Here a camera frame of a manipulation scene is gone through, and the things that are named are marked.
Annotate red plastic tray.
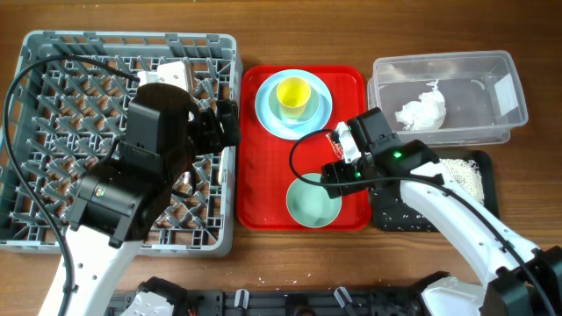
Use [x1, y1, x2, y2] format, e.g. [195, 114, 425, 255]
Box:
[236, 65, 366, 232]

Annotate white plastic spoon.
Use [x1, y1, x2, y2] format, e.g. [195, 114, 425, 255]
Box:
[217, 148, 228, 185]

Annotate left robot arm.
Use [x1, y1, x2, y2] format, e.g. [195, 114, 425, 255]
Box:
[40, 83, 241, 315]

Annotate yellow plastic cup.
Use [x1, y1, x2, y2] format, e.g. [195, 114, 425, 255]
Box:
[276, 76, 312, 119]

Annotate red snack wrapper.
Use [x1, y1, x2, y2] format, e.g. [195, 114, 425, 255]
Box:
[326, 131, 344, 160]

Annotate clear plastic bin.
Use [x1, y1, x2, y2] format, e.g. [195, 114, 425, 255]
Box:
[367, 50, 529, 147]

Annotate white napkin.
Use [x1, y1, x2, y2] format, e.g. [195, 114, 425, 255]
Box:
[395, 80, 446, 131]

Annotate rice and food scraps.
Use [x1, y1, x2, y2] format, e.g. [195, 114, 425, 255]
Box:
[440, 159, 485, 205]

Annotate white plastic fork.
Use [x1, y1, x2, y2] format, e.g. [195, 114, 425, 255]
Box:
[183, 171, 192, 185]

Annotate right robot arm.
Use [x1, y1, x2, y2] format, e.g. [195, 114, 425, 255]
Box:
[321, 108, 561, 315]

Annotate light blue plate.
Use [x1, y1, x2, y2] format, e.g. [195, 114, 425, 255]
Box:
[255, 69, 333, 140]

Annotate black waste tray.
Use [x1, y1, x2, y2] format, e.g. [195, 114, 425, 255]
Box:
[370, 148, 500, 233]

